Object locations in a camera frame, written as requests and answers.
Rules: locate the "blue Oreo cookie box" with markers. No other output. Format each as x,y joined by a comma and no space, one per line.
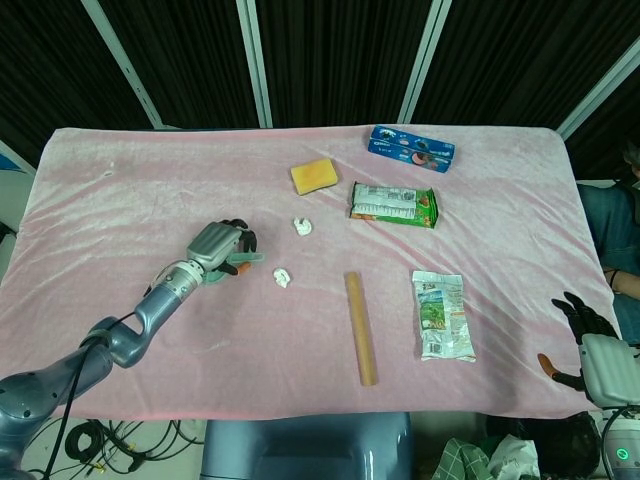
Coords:
410,147

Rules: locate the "black curtain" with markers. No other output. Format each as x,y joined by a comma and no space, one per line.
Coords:
340,50

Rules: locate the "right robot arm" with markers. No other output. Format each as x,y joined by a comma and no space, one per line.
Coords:
622,450

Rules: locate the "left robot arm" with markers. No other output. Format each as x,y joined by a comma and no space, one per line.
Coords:
125,340

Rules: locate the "green checked cloth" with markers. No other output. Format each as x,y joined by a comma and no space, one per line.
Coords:
462,460

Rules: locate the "white blue side panel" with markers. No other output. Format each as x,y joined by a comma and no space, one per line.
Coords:
12,162

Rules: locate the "white green snack bag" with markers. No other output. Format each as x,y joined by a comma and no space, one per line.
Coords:
442,315

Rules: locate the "black bag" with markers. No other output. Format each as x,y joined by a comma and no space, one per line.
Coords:
565,440

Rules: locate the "white plastic bag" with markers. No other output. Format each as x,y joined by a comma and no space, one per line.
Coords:
515,457

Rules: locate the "seated person in blue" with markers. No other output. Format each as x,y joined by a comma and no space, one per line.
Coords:
607,220

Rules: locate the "wooden rolling pin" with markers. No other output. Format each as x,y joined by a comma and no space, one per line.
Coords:
361,330

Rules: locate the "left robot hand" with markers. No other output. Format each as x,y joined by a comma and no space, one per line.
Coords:
212,245

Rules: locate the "yellow green sponge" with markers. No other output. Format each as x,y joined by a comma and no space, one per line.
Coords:
312,175

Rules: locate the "pink velvet tablecloth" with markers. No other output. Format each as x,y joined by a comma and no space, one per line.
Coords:
150,175

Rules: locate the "blue grey robot torso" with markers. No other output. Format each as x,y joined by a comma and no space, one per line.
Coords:
305,445

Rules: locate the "white metal frame post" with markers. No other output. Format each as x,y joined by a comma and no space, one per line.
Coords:
255,65
600,85
125,65
425,55

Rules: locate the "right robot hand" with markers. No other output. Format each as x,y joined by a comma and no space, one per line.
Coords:
607,370

